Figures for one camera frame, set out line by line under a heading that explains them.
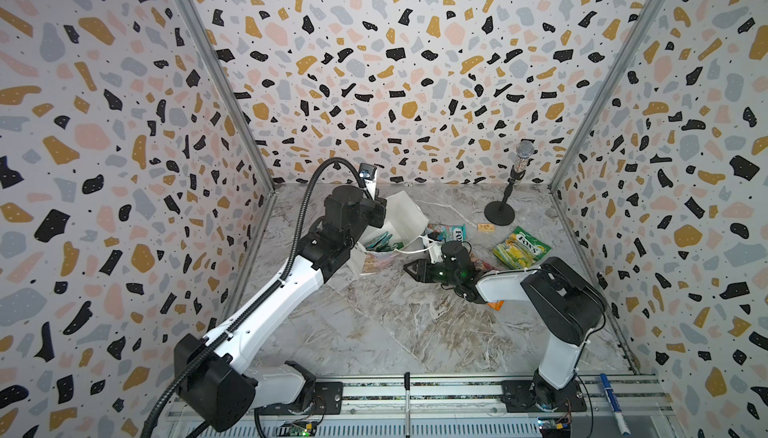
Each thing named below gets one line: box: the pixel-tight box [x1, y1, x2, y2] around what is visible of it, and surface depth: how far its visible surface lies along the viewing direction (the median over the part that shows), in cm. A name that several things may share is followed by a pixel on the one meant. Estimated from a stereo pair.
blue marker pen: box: [600, 373, 631, 435], surface depth 74 cm
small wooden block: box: [477, 223, 496, 233], surface depth 111 cm
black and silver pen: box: [404, 372, 411, 438], surface depth 76 cm
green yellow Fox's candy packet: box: [492, 226, 552, 269], surface depth 102 cm
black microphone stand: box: [484, 165, 526, 226], surface depth 115 cm
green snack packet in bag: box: [366, 231, 405, 252], surface depth 91 cm
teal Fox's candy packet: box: [438, 223, 467, 242], surface depth 106 cm
